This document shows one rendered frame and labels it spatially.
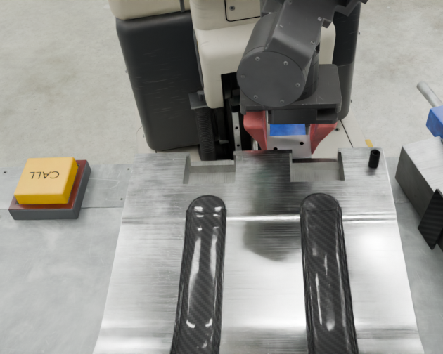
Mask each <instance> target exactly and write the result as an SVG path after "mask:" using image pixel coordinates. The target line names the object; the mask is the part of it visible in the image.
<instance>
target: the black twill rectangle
mask: <svg viewBox="0 0 443 354"><path fill-rule="evenodd" d="M418 230H419V231H420V233H421V235H422V236H423V238H424V239H425V241H426V242H427V244H428V246H429V247H430V249H431V250H433V249H434V248H435V246H436V244H437V242H438V240H439V238H440V236H441V234H442V233H443V194H442V192H441V191H440V189H439V188H436V190H435V192H434V194H433V196H432V199H431V200H430V203H429V205H428V207H427V209H426V211H425V213H424V215H423V218H422V220H421V222H420V224H419V226H418Z"/></svg>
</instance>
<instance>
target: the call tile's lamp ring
mask: <svg viewBox="0 0 443 354"><path fill-rule="evenodd" d="M75 161H76V163H77V164H80V165H79V169H78V172H77V176H76V179H75V183H74V185H73V189H72V192H71V195H70V199H69V202H68V204H21V205H16V203H17V199H16V198H15V196H13V199H12V201H11V204H10V206H9V208H8V210H30V209H72V208H73V206H74V203H75V199H76V196H77V191H78V189H79V184H80V182H81V179H82V174H83V172H84V167H85V165H86V159H83V160H75Z"/></svg>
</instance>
